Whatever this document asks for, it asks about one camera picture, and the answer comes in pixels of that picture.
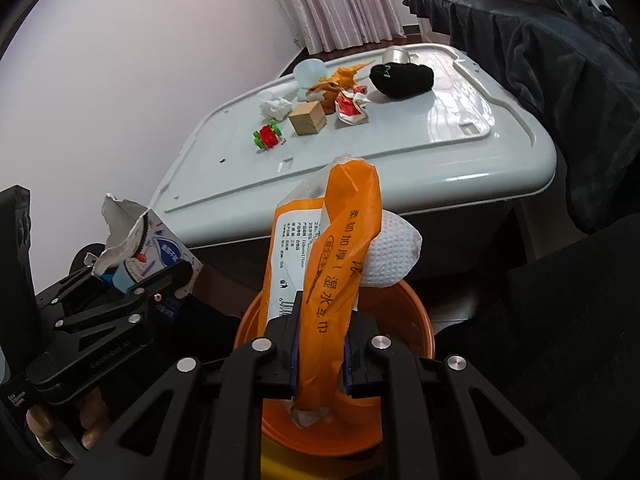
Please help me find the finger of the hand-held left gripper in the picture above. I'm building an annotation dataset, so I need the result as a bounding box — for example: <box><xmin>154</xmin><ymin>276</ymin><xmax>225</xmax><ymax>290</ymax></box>
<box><xmin>70</xmin><ymin>242</ymin><xmax>107</xmax><ymax>281</ymax></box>
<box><xmin>31</xmin><ymin>264</ymin><xmax>195</xmax><ymax>361</ymax></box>

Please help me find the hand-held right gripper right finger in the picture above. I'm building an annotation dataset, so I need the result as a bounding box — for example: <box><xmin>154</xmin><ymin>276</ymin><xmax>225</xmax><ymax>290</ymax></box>
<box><xmin>344</xmin><ymin>312</ymin><xmax>581</xmax><ymax>480</ymax></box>

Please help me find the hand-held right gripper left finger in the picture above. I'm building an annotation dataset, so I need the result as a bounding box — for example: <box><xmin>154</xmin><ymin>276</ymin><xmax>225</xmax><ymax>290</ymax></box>
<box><xmin>65</xmin><ymin>292</ymin><xmax>304</xmax><ymax>480</ymax></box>

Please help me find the torn white blue carton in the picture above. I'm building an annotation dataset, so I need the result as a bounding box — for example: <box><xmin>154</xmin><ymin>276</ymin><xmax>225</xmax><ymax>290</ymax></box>
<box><xmin>92</xmin><ymin>192</ymin><xmax>204</xmax><ymax>297</ymax></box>

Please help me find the orange plastic bin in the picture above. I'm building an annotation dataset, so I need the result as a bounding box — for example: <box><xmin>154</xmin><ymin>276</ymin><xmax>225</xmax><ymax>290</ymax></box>
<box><xmin>232</xmin><ymin>280</ymin><xmax>437</xmax><ymax>463</ymax></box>

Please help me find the white textured tissue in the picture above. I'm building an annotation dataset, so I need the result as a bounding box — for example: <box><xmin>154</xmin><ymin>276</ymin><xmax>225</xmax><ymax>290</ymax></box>
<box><xmin>359</xmin><ymin>209</ymin><xmax>424</xmax><ymax>291</ymax></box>

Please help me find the orange tissue packet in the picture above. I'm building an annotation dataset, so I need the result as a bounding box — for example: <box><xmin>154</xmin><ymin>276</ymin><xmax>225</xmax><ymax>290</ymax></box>
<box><xmin>262</xmin><ymin>157</ymin><xmax>386</xmax><ymax>428</ymax></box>

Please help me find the red green toy wheel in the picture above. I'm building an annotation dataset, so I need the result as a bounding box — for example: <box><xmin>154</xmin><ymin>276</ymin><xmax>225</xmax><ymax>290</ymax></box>
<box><xmin>252</xmin><ymin>121</ymin><xmax>286</xmax><ymax>152</ymax></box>

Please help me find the small cardboard box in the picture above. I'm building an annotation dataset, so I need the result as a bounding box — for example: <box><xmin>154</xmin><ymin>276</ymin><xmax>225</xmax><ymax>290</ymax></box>
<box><xmin>288</xmin><ymin>101</ymin><xmax>329</xmax><ymax>136</ymax></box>

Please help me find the red white wrapper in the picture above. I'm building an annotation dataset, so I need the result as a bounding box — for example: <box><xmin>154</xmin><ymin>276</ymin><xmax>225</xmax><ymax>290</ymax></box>
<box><xmin>334</xmin><ymin>87</ymin><xmax>372</xmax><ymax>125</ymax></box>

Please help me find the orange toy dinosaur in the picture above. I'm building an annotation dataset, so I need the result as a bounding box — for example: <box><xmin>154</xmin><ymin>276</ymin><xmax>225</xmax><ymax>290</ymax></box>
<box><xmin>306</xmin><ymin>60</ymin><xmax>376</xmax><ymax>114</ymax></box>

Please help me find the black pouch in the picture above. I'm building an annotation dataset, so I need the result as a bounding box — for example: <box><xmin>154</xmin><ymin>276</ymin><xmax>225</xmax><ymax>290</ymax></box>
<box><xmin>370</xmin><ymin>62</ymin><xmax>435</xmax><ymax>100</ymax></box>

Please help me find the silver metal cup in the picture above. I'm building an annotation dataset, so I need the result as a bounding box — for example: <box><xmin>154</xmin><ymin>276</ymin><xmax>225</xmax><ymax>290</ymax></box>
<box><xmin>382</xmin><ymin>46</ymin><xmax>419</xmax><ymax>66</ymax></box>

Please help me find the person's left hand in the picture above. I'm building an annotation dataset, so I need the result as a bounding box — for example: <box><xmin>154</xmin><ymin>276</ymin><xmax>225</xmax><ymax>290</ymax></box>
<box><xmin>25</xmin><ymin>390</ymin><xmax>108</xmax><ymax>463</ymax></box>

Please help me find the yellow plastic stool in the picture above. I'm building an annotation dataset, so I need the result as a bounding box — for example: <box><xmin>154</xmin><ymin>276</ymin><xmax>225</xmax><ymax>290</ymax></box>
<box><xmin>262</xmin><ymin>440</ymin><xmax>311</xmax><ymax>480</ymax></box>

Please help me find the white plastic storage lid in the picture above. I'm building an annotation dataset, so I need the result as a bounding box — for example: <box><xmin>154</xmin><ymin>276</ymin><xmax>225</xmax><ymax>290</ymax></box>
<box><xmin>147</xmin><ymin>42</ymin><xmax>558</xmax><ymax>283</ymax></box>

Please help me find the pink curtain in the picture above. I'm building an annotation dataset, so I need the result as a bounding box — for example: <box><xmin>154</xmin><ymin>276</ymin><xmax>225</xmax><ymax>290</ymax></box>
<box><xmin>257</xmin><ymin>0</ymin><xmax>407</xmax><ymax>54</ymax></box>

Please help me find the dark padded jacket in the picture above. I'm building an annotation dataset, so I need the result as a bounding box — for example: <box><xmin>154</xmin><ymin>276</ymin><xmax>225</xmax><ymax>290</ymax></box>
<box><xmin>402</xmin><ymin>0</ymin><xmax>640</xmax><ymax>235</ymax></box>

